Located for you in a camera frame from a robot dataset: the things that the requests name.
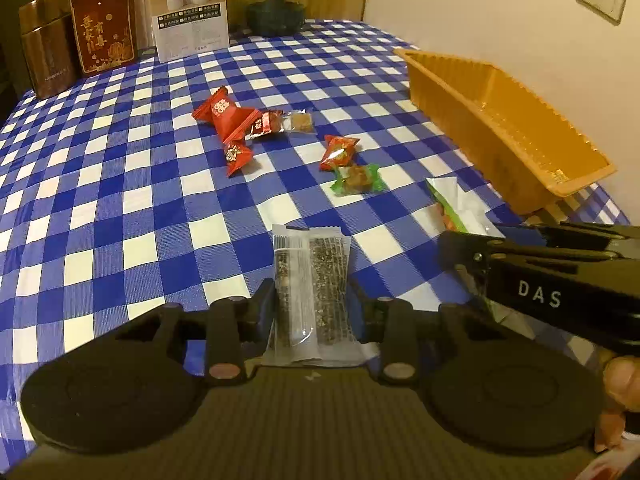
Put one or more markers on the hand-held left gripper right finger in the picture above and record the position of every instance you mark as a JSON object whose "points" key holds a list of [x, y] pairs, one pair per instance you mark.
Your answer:
{"points": [[356, 312]]}

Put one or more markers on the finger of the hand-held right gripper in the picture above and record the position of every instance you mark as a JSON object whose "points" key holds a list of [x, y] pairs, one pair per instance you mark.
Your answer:
{"points": [[465, 252]]}

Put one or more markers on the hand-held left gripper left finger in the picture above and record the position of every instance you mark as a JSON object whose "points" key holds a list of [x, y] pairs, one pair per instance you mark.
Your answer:
{"points": [[266, 310]]}

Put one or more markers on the green white snack packet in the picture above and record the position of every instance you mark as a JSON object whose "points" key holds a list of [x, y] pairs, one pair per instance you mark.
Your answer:
{"points": [[462, 205]]}

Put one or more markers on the clear sesame bar packet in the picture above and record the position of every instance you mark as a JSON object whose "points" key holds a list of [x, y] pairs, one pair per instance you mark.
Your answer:
{"points": [[312, 285]]}

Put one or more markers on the green candy packet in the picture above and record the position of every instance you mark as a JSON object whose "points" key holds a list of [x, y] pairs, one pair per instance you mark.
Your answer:
{"points": [[357, 179]]}

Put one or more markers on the orange plastic tray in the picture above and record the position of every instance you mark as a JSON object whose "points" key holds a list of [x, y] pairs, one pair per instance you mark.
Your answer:
{"points": [[505, 125]]}

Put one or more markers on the red orange candy packet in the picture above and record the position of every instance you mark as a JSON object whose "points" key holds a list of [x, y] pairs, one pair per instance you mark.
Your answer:
{"points": [[339, 152]]}

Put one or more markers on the clear packet with brown candy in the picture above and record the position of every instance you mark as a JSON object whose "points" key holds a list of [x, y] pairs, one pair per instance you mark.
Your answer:
{"points": [[300, 122]]}

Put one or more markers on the person's right hand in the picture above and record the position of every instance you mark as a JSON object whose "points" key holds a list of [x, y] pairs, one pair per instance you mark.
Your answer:
{"points": [[619, 380]]}

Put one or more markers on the blue white checked tablecloth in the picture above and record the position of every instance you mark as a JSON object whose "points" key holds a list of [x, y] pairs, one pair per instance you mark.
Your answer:
{"points": [[125, 200]]}

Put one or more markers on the dark red patterned candy packet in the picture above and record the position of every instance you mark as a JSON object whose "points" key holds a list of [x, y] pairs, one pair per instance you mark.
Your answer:
{"points": [[265, 125]]}

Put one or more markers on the white cardboard box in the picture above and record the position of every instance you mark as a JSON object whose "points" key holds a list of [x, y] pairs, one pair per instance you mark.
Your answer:
{"points": [[190, 10]]}

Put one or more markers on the red brown gold-print box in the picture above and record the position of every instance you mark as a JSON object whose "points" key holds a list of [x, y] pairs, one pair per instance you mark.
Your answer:
{"points": [[104, 30]]}

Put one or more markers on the brown metal tin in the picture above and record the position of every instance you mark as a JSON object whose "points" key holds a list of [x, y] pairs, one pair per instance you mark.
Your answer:
{"points": [[47, 45]]}

